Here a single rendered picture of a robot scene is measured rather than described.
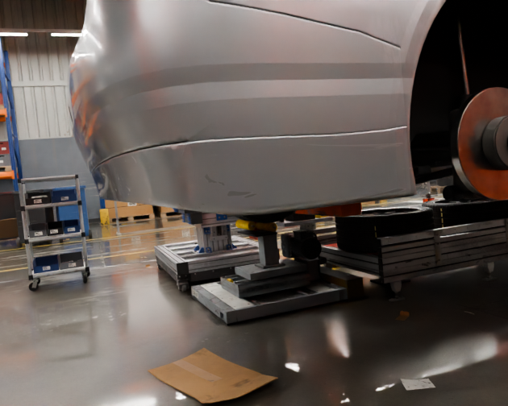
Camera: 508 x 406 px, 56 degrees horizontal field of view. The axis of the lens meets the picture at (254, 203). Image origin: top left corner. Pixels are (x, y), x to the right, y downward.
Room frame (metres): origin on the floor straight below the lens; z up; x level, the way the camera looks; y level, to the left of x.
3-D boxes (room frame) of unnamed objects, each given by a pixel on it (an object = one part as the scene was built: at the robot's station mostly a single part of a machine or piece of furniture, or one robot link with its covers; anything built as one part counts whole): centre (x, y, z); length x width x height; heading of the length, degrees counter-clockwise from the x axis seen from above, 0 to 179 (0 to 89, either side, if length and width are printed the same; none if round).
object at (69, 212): (8.66, 3.31, 0.48); 0.64 x 0.54 x 0.97; 26
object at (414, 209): (3.30, -0.88, 0.39); 0.66 x 0.66 x 0.24
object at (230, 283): (3.15, -0.02, 0.13); 0.50 x 0.36 x 0.10; 111
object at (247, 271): (3.16, -0.07, 0.32); 0.40 x 0.30 x 0.28; 111
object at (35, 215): (8.45, 3.89, 0.48); 0.64 x 0.54 x 0.97; 9
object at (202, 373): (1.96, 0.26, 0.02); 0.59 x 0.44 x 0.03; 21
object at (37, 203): (4.42, 1.86, 0.50); 0.53 x 0.42 x 1.00; 111
